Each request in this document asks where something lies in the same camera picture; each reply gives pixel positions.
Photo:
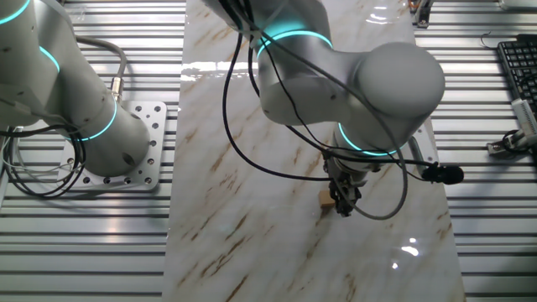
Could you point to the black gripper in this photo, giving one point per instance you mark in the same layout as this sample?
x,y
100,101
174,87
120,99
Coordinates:
x,y
342,176

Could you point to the black keyboard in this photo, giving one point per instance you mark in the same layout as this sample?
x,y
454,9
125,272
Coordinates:
x,y
522,63

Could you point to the silver side camera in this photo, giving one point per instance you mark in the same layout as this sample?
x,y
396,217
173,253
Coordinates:
x,y
526,119

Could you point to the small wooden block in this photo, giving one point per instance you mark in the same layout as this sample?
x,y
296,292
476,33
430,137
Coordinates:
x,y
325,199

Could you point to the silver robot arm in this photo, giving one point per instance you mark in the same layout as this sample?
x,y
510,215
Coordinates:
x,y
398,84

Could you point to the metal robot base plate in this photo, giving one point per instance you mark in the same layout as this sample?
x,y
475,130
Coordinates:
x,y
155,121

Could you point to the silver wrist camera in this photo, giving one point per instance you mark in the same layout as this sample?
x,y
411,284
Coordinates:
x,y
428,147

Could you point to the marble pattern sheet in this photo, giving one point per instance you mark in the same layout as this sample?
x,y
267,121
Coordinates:
x,y
272,251

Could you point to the metal clamp bracket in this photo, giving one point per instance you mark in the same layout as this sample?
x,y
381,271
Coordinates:
x,y
423,14

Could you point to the metal camera bracket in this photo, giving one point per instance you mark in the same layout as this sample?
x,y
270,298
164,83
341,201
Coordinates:
x,y
497,147

